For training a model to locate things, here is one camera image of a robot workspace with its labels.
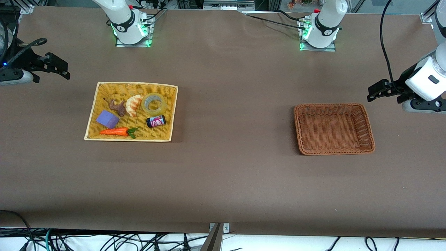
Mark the brown toy animal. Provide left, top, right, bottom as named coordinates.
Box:
left=103, top=98, right=127, bottom=117

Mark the yellow wicker basket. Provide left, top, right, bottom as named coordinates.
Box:
left=84, top=82, right=178, bottom=142

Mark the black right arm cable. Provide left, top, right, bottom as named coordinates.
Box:
left=0, top=37, right=48, bottom=70

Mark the black floor cable loop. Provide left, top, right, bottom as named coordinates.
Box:
left=0, top=210, right=35, bottom=251

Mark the clear yellowish tape roll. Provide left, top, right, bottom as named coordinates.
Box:
left=141, top=93, right=168, bottom=117

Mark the grey metal box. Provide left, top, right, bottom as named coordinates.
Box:
left=203, top=0, right=255, bottom=11

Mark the brown wicker basket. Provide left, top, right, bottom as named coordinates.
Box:
left=294, top=103, right=376, bottom=155

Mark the orange toy carrot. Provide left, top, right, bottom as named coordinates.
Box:
left=99, top=127, right=140, bottom=139

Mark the purple foam block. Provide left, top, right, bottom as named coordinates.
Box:
left=96, top=110, right=120, bottom=129

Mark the metal table edge bracket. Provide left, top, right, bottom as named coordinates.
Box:
left=209, top=222, right=230, bottom=233

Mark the grey metal bar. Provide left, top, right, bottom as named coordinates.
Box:
left=200, top=223, right=224, bottom=251

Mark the black base cable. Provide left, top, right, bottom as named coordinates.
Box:
left=277, top=9, right=307, bottom=22
left=244, top=14, right=308, bottom=30

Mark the toy croissant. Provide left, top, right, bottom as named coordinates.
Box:
left=125, top=94, right=144, bottom=117

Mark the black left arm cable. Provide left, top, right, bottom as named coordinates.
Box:
left=379, top=0, right=407, bottom=93

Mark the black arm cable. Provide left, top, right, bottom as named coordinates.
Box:
left=0, top=37, right=48, bottom=70
left=379, top=0, right=407, bottom=93

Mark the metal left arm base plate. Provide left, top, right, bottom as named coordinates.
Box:
left=299, top=19, right=337, bottom=52

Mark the small black pink can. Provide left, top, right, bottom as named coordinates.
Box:
left=146, top=115, right=166, bottom=128

